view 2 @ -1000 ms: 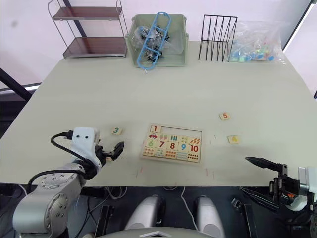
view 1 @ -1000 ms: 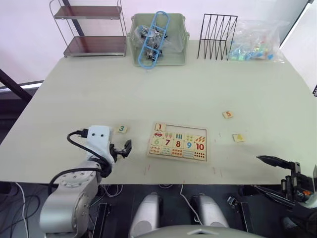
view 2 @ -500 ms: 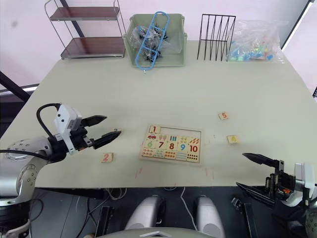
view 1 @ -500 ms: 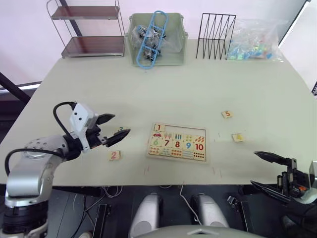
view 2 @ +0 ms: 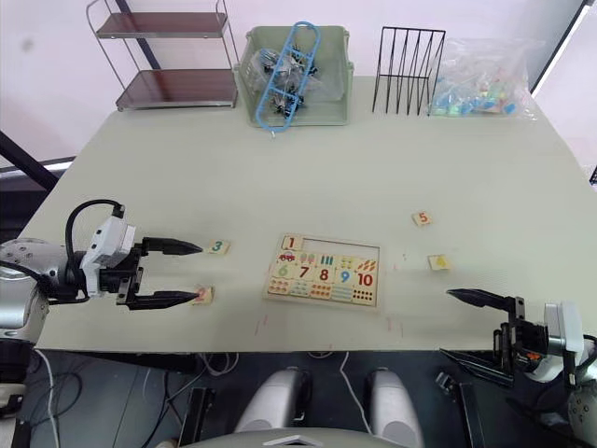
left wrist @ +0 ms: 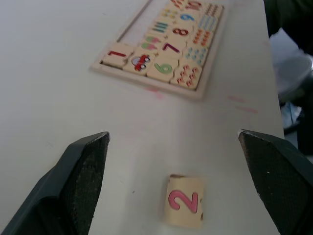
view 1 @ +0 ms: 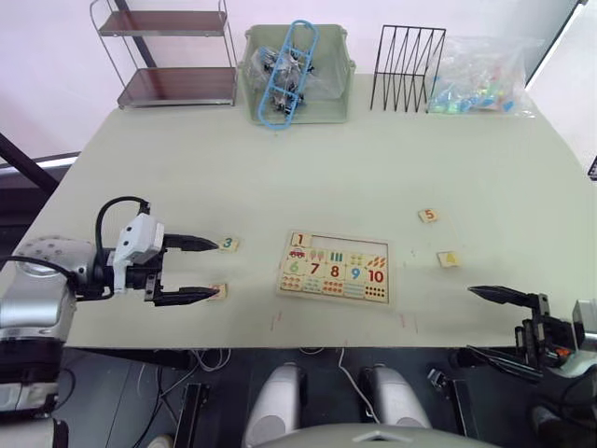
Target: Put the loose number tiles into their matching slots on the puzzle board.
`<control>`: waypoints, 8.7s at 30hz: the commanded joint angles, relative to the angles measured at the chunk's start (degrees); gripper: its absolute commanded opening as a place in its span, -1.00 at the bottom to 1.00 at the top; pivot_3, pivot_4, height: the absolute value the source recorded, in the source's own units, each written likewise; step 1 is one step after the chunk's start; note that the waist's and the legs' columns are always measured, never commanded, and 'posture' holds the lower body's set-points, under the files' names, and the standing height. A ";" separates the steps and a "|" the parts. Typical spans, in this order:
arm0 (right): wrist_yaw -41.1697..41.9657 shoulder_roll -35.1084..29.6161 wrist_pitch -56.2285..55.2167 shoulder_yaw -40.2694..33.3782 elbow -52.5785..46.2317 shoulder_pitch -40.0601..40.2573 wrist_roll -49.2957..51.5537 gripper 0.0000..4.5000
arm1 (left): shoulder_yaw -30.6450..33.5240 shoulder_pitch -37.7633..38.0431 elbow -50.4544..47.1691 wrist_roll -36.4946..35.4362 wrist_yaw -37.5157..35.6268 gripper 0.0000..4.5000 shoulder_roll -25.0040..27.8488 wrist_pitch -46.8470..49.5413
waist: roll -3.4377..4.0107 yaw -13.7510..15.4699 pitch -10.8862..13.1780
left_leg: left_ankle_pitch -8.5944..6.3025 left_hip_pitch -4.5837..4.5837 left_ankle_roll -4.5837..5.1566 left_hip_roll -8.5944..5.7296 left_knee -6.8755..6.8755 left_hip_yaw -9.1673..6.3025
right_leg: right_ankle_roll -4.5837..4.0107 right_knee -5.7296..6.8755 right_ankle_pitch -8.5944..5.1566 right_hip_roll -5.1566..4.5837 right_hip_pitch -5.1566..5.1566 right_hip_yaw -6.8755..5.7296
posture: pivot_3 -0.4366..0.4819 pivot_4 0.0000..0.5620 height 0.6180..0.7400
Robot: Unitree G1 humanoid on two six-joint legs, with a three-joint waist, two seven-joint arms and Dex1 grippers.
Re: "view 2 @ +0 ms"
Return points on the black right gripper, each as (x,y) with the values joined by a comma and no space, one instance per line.
(522,340)

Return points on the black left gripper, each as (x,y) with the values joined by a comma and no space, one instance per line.
(126,275)

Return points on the number 2 wooden tile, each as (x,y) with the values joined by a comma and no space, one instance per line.
(205,295)

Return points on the number 3 wooden tile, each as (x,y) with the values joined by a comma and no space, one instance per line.
(216,247)

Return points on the number 4 wooden tile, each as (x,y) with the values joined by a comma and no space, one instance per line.
(439,262)

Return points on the number 6 wooden tile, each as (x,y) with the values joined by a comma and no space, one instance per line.
(282,270)

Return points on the number 10 wooden tile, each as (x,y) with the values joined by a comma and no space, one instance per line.
(365,279)

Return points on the number 5 wooden tile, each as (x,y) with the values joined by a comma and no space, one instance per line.
(422,219)

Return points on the number 1 wooden tile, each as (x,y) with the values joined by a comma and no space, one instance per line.
(290,243)

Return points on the number 7 wooden tile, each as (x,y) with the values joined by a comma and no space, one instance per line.
(304,272)

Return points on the number 9 wooden tile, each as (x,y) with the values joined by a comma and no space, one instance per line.
(344,276)

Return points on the wooden number puzzle board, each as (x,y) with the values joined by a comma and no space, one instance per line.
(326,301)

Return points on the number 8 wooden tile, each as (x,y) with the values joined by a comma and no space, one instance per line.
(324,274)

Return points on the black floor stand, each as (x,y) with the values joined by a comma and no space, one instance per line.
(196,415)
(466,410)

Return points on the silver rounded robot leg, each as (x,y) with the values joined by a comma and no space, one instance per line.
(270,401)
(394,406)

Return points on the metal rack with brown shelves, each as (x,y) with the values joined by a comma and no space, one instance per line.
(177,86)

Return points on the grey robot torso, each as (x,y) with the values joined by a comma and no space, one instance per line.
(289,438)

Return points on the blue plastic clip hanger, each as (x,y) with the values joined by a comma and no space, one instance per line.
(280,79)

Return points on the pale green plastic basket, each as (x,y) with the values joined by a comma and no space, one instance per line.
(326,114)

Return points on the clear bag of colourful pieces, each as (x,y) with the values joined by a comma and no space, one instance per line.
(485,88)

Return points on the clear bag of black clips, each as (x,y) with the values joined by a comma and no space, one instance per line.
(322,84)

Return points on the black slanted pole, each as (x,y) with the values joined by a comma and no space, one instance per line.
(559,46)

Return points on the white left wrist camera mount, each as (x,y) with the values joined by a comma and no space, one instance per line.
(109,242)

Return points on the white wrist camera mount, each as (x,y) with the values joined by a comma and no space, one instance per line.
(109,242)
(566,326)

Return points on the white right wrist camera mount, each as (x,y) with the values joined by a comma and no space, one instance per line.
(566,326)

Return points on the black slanted frame bar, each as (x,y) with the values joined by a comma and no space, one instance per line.
(28,161)

